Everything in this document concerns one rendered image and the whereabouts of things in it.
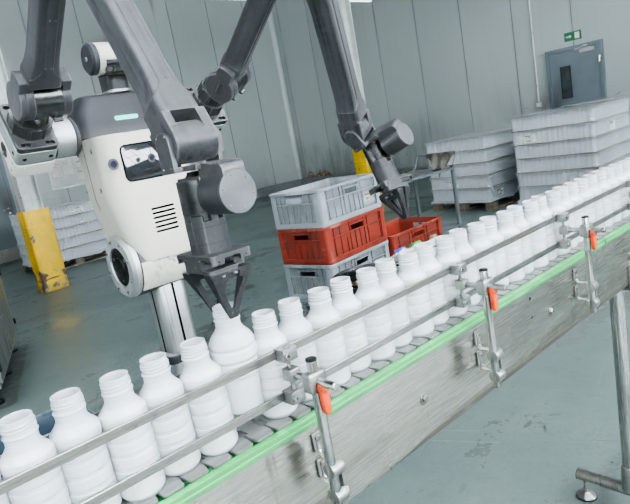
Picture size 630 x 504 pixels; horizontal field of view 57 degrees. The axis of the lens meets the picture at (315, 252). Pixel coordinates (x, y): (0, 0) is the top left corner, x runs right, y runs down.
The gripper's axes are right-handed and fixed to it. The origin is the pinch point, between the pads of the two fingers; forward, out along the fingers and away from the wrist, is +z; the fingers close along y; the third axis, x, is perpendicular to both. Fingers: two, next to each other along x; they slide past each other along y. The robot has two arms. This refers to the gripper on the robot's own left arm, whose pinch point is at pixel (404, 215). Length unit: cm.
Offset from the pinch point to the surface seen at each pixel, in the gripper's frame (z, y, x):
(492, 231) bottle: 11.8, 4.5, -17.5
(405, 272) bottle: 11.9, -26.0, -17.1
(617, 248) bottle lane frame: 31, 60, -15
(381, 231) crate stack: -12, 161, 165
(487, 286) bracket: 20.6, -15.4, -25.0
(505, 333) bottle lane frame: 33.1, -2.1, -14.2
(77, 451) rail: 15, -91, -19
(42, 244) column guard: -200, 116, 698
